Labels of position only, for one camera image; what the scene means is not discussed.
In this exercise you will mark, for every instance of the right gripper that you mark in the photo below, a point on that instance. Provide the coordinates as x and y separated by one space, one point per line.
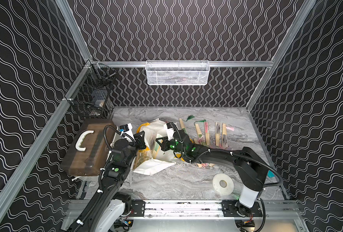
164 142

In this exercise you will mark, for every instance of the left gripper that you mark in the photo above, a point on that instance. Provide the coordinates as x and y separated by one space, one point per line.
139 139

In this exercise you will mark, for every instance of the white tote bag yellow handles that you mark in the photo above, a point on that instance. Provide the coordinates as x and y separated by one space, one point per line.
152 159

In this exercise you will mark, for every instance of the grey paper folding fan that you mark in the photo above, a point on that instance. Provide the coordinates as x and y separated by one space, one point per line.
217 133

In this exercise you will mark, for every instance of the teal folding fan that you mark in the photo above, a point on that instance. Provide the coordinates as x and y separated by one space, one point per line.
270 174

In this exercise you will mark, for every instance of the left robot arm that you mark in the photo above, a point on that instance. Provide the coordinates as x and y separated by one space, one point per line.
107 179

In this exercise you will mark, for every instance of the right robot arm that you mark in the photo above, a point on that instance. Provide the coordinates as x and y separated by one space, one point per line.
254 172

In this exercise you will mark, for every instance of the brown lidded storage box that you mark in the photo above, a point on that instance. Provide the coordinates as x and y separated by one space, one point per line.
88 151

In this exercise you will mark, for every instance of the white tape roll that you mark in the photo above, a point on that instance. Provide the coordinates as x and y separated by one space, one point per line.
223 184

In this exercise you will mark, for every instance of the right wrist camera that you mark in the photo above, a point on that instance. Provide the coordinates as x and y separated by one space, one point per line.
169 127

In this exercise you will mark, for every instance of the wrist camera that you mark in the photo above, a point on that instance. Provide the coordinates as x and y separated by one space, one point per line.
169 127
126 131

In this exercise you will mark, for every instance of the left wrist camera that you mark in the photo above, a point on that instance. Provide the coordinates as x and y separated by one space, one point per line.
126 131

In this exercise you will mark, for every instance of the black wire wall basket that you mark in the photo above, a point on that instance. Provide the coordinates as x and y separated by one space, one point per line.
90 97

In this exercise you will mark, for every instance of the white wire wall basket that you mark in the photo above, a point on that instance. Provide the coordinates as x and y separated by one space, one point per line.
177 73

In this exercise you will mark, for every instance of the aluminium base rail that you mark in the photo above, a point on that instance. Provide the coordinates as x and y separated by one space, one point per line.
201 215

